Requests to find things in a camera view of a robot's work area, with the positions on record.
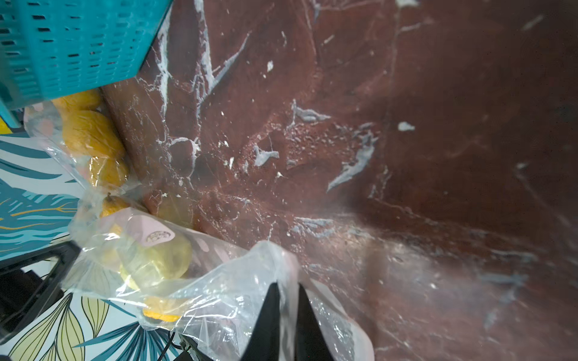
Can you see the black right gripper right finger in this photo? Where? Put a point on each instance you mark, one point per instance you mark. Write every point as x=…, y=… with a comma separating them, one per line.
x=310, y=344

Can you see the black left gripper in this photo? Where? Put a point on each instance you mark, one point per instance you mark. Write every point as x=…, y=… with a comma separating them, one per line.
x=25, y=295

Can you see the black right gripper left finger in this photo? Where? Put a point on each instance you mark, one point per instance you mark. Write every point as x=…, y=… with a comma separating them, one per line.
x=264, y=344

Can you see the clear zip-top bag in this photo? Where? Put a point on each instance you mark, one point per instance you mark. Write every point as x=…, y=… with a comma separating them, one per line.
x=222, y=291

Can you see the orange fruits in left bag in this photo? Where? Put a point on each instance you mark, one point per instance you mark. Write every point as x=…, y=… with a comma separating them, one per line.
x=91, y=141

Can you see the dotted zip-top bag left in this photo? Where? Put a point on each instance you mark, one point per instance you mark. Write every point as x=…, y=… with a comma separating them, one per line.
x=43, y=123

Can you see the teal plastic basket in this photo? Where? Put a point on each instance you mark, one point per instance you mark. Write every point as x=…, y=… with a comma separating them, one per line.
x=51, y=49

